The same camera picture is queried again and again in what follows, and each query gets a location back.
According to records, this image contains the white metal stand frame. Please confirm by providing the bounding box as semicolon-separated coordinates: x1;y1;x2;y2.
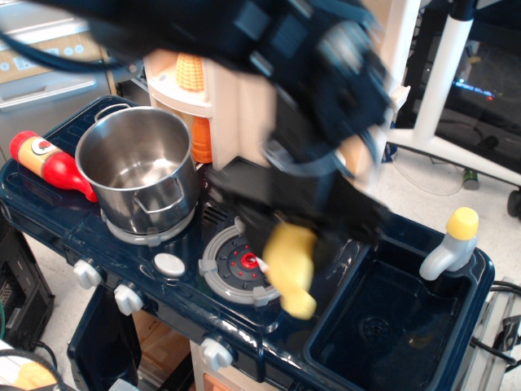
387;1;520;186

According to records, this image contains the red toy ketchup bottle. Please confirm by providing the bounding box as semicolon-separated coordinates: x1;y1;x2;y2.
9;130;98;203

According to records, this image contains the navy toy kitchen counter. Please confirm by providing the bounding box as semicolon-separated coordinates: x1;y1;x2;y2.
0;95;497;391

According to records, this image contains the white right stove knob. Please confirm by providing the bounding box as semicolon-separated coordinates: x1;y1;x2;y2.
200;338;234;371

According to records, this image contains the orange toy carrot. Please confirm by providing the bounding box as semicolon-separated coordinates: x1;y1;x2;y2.
191;116;212;164

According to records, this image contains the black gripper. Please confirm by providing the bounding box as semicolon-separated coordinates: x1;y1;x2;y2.
208;124;390;269

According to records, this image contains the grey stove burner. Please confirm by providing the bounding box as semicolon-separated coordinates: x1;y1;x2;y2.
199;218;280;307
100;204;198;248

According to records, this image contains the grey yellow toy faucet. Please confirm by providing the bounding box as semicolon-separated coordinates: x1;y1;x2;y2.
419;207;479;281

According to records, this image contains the white left stove knob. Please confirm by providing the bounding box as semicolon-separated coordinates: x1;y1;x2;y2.
73;260;103;290

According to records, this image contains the black caster wheel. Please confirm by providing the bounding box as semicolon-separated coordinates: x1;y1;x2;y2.
507;190;521;218

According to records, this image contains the yellow toy corn cob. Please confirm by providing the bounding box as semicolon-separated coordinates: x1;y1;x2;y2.
175;53;204;92

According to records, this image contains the white middle stove knob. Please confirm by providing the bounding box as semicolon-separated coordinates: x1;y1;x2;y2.
114;284;144;316

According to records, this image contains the black box on floor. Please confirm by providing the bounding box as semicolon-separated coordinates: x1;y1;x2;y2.
1;218;55;351

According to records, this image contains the black cable right edge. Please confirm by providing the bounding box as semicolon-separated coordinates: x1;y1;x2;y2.
467;279;521;374

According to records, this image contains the yellow toy banana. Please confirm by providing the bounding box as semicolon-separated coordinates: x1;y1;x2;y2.
262;222;317;320

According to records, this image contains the grey right stove burner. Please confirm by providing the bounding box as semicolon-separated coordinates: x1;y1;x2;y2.
199;218;280;307

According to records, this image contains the yellow object bottom left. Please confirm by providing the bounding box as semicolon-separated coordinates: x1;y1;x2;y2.
13;362;57;390

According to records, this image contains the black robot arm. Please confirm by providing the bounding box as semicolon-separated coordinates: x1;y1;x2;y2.
54;1;390;264

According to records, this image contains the grey round stove button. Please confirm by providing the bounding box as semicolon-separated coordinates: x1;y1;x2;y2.
154;253;186;277

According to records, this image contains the stainless steel pot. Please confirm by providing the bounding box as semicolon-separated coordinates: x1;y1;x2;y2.
75;103;199;235

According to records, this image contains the cream toy kitchen shelf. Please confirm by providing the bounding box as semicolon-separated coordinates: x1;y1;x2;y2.
144;1;420;169

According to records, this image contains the white stove knob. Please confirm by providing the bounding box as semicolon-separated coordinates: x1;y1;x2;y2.
200;338;234;371
73;260;103;290
114;284;144;316

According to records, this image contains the grey left stove burner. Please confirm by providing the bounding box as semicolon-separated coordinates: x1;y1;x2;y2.
100;204;198;248

